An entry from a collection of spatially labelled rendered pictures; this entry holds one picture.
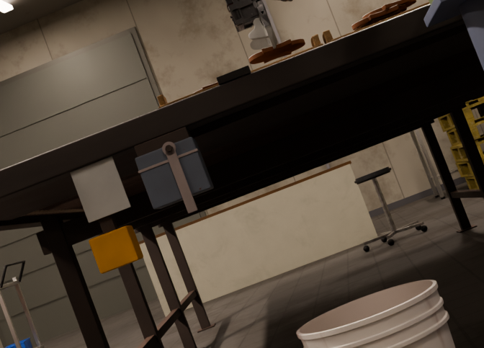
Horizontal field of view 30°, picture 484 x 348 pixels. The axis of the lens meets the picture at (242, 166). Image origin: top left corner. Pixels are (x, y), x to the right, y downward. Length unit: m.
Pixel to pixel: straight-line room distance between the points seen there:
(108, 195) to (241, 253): 6.21
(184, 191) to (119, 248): 0.19
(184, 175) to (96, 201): 0.21
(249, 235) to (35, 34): 5.22
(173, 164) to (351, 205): 6.21
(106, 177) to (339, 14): 9.76
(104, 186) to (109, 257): 0.16
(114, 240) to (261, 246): 6.22
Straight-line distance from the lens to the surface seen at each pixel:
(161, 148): 1.98
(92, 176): 2.02
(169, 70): 11.78
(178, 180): 1.96
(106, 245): 1.99
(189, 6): 11.85
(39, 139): 12.11
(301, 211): 8.13
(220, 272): 8.23
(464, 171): 9.51
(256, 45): 2.27
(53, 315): 12.19
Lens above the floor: 0.64
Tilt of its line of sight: 3 degrees up
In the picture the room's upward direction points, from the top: 21 degrees counter-clockwise
